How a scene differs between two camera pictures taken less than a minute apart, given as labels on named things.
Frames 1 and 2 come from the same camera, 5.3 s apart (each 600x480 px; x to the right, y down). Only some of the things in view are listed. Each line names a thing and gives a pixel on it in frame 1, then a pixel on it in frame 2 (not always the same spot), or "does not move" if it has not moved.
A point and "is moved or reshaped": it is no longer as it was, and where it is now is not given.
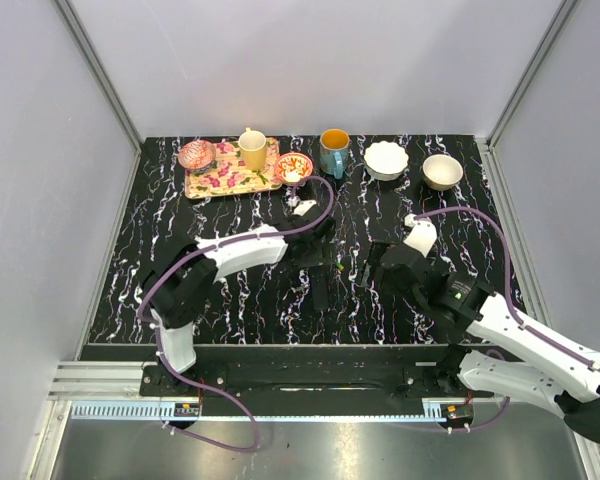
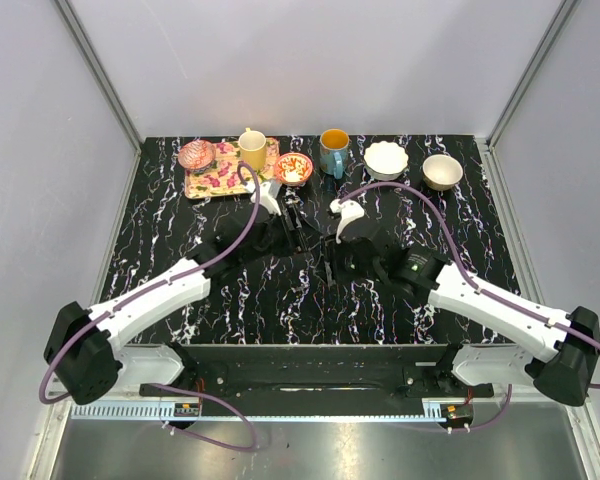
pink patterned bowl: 197,155 does not move
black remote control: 320,287 is moved or reshaped
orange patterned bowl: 290,167 does not move
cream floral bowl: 442,172 does not move
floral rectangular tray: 228,178 does not move
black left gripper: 322,255 to 277,220
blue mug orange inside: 334,152 does not move
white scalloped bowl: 385,161 does not move
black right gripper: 388,285 to 331,249
